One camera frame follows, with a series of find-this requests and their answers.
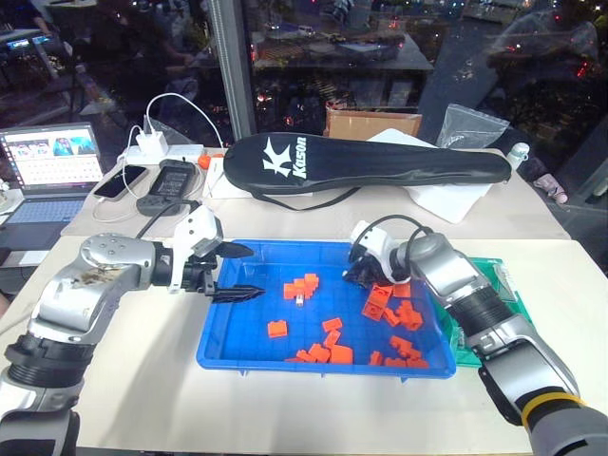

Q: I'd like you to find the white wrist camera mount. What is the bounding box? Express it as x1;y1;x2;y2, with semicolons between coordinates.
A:
350;219;406;287
168;204;225;294

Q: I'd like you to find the open laptop computer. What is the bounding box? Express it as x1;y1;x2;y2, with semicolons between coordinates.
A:
0;122;105;252

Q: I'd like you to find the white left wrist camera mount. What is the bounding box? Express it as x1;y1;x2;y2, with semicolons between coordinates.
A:
168;204;225;294

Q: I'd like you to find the white bottle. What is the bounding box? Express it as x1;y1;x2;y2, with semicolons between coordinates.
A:
505;142;530;171

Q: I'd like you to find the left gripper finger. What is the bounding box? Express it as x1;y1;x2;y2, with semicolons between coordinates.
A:
208;284;266;306
218;240;257;260

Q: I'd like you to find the black handheld controller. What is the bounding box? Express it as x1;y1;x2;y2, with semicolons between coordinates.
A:
150;159;196;200

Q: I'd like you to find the clear plastic zip bag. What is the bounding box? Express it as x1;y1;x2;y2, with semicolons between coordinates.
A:
435;102;510;149

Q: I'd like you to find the green plastic bin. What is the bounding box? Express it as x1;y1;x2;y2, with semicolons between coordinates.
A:
445;256;524;368

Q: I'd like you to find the flat white box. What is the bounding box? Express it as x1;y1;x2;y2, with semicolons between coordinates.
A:
201;156;238;200

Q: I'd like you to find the white wall charger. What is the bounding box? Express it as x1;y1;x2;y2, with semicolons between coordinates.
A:
135;130;171;157

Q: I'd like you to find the white power strip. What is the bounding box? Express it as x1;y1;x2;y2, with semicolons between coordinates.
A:
116;143;204;166

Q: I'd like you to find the brown cardboard box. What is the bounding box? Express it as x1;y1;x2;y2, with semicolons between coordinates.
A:
324;104;423;142

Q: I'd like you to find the grey window frame post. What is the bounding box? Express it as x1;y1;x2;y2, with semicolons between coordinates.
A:
208;0;258;143

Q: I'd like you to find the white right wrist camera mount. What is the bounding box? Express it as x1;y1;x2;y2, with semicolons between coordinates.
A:
350;219;406;287

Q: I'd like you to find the white charging cable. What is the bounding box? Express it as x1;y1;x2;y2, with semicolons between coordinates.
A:
92;93;224;223

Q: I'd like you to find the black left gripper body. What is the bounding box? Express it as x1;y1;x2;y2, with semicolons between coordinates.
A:
182;239;225;298

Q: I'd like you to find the white paper under laptop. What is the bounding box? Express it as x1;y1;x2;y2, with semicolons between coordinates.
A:
0;248;51;270

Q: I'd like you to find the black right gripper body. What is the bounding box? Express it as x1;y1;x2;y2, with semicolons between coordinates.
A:
348;246;390;289

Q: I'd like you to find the black power cable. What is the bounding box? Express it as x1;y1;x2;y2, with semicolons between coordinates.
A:
135;199;202;238

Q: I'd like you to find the large orange toy plate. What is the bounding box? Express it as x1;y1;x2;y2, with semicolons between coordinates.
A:
361;283;395;321

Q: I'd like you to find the black smartphone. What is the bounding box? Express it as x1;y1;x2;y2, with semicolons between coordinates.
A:
92;164;148;200

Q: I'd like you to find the black Kason racket bag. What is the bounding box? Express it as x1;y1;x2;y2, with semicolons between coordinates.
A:
221;132;514;211

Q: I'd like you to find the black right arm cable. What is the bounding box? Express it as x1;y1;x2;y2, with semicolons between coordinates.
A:
362;214;436;267

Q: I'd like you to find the black power plug adapter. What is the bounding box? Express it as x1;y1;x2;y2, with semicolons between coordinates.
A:
136;196;172;215

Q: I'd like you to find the blue plastic bin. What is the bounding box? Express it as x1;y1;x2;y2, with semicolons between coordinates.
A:
196;237;459;382

